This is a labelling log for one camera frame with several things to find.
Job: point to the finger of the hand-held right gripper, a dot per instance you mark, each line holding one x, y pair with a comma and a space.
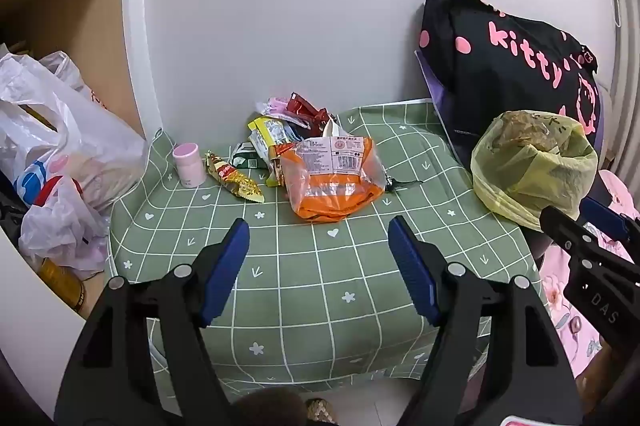
602, 213
562, 226

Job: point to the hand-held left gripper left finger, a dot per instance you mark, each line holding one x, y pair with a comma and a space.
225, 271

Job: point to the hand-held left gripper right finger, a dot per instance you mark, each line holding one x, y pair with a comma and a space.
412, 271

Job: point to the red gold snack wrapper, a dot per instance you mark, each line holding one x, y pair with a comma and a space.
235, 178

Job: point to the green white carton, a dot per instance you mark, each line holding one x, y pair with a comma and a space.
245, 156

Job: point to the orange bread bag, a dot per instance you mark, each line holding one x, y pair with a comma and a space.
330, 186

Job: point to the yellow bordered snack wrapper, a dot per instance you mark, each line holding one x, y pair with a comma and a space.
272, 131

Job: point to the pink floral bedding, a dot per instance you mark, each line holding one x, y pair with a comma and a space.
565, 301

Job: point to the green checked tablecloth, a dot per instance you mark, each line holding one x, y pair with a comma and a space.
325, 266

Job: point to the small black object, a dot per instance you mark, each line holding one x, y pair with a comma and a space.
395, 183

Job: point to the yellow-green wrapper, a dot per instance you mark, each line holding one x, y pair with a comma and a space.
272, 173

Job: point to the pink cup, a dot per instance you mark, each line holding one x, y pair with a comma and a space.
187, 164

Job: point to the grey striped curtain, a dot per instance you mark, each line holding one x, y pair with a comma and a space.
627, 56

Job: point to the black bag with pink print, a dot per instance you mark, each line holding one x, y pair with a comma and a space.
500, 76

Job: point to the woven slipper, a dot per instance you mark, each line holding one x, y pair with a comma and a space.
322, 411

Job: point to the light pink wrapper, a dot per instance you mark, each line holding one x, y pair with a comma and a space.
277, 107

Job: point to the dark red wrapper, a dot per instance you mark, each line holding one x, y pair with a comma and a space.
320, 119

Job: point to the large white plastic bag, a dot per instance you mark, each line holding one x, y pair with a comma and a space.
95, 141

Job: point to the white bag red blue print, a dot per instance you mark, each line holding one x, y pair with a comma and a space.
50, 206

